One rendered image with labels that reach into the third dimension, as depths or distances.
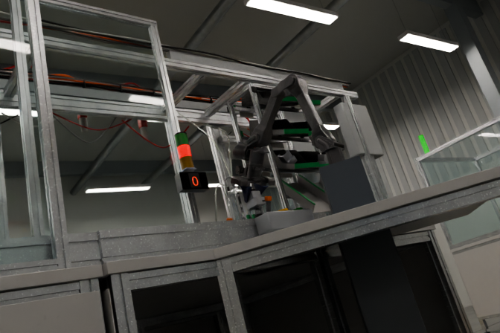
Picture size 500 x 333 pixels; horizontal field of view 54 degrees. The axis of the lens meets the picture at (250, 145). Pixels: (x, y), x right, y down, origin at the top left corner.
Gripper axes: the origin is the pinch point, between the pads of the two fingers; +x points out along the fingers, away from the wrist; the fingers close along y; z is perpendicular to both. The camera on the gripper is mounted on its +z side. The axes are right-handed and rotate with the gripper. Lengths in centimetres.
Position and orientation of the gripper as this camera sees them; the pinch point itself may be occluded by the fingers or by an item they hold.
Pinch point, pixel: (251, 193)
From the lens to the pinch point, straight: 191.8
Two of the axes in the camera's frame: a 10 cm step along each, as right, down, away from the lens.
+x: -1.4, 9.9, 1.0
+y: -7.6, -0.4, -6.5
